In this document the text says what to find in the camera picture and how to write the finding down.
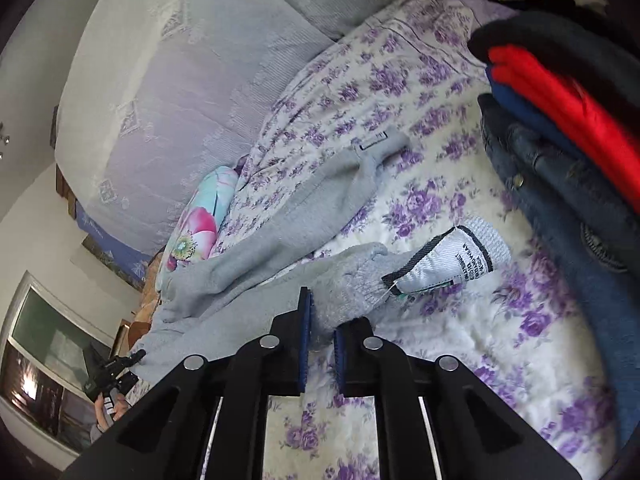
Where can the orange patterned cloth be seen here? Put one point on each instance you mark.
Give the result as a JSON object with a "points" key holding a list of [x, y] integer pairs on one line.
{"points": [[145, 310]]}

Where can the window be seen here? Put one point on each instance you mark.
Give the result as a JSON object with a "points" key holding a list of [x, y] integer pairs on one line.
{"points": [[45, 330]]}

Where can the black garment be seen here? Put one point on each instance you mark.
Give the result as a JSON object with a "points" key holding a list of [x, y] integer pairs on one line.
{"points": [[550, 30]]}

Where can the large lavender lace pillow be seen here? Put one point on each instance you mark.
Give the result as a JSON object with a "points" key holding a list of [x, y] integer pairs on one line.
{"points": [[175, 110]]}

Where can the grey sweatshirt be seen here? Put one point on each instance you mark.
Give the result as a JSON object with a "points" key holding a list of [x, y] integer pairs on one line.
{"points": [[280, 230]]}

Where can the blue wall poster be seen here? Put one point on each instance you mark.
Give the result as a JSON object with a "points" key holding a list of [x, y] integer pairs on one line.
{"points": [[110, 250]]}

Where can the purple floral bed sheet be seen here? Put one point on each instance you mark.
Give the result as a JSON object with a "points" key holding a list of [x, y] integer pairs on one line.
{"points": [[450, 340]]}

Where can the red garment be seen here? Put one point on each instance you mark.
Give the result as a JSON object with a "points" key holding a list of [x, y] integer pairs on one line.
{"points": [[550, 90]]}

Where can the pink turquoise floral quilt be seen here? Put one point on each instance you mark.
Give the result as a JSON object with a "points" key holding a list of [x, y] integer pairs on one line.
{"points": [[200, 220]]}

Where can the navy blue garment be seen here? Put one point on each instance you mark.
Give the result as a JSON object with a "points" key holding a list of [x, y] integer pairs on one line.
{"points": [[530, 115]]}

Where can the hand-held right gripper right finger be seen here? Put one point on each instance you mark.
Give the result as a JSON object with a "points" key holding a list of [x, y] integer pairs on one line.
{"points": [[341, 355]]}

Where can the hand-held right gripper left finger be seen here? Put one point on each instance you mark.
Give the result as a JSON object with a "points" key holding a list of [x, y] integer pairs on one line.
{"points": [[304, 310]]}

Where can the person's left hand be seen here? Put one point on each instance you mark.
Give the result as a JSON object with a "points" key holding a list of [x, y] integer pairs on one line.
{"points": [[107, 407]]}

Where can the blue denim jeans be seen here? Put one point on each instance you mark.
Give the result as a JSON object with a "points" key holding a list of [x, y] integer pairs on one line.
{"points": [[565, 240]]}

